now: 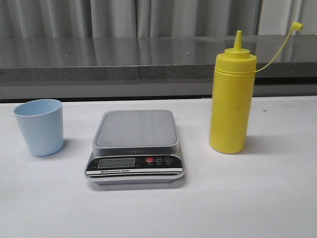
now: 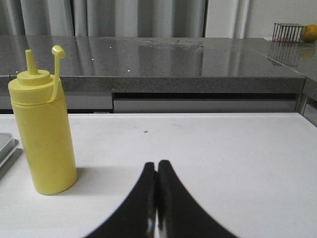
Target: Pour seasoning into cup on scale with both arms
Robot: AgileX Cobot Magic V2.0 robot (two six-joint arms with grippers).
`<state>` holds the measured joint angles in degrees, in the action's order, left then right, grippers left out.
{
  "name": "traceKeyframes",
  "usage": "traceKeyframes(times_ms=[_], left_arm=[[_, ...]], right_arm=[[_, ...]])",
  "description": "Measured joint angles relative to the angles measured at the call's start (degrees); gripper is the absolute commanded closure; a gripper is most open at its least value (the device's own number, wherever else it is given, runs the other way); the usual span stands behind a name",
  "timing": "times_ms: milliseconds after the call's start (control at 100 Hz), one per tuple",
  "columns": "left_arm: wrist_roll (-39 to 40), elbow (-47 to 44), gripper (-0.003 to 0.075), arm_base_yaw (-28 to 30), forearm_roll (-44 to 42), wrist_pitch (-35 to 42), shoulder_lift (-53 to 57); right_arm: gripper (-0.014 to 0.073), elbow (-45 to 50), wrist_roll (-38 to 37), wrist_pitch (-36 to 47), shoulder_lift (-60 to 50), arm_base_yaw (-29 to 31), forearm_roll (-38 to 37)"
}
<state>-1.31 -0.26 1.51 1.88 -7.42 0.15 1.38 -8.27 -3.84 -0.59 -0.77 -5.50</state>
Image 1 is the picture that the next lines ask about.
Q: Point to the light blue plastic cup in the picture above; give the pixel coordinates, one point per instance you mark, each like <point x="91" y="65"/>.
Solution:
<point x="41" y="124"/>

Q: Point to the grey curtain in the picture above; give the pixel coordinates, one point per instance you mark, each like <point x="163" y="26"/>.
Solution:
<point x="127" y="18"/>

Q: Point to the grey stone counter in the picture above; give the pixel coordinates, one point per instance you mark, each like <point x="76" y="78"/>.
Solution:
<point x="91" y="69"/>

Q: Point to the silver digital kitchen scale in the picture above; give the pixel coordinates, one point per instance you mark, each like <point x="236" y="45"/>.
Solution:
<point x="136" y="146"/>

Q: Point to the yellow squeeze bottle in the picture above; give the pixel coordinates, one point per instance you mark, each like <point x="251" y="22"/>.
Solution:
<point x="232" y="91"/>

